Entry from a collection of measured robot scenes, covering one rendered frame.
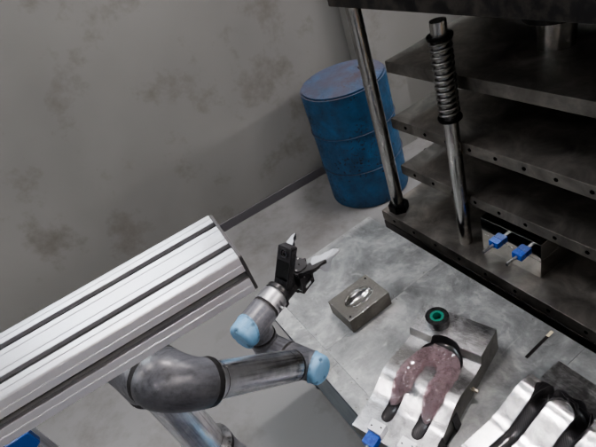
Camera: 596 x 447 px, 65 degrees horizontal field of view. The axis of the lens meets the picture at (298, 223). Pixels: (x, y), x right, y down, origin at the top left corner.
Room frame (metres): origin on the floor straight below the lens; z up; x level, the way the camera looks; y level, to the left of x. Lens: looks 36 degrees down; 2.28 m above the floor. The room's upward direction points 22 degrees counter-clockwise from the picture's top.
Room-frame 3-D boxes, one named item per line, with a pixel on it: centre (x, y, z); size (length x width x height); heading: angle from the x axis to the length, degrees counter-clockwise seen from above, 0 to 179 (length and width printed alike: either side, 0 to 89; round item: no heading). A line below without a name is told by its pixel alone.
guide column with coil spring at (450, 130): (1.46, -0.65, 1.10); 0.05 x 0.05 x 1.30
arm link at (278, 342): (0.83, 0.18, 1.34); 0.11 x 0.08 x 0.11; 41
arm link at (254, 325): (0.84, 0.20, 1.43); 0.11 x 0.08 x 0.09; 131
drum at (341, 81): (3.26, -0.69, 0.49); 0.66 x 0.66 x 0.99
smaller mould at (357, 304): (1.32, -0.11, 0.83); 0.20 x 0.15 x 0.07; 109
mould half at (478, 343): (0.87, -0.20, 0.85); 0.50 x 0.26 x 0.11; 126
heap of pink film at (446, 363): (0.87, -0.20, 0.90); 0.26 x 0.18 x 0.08; 126
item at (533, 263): (1.34, -0.97, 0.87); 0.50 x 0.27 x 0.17; 109
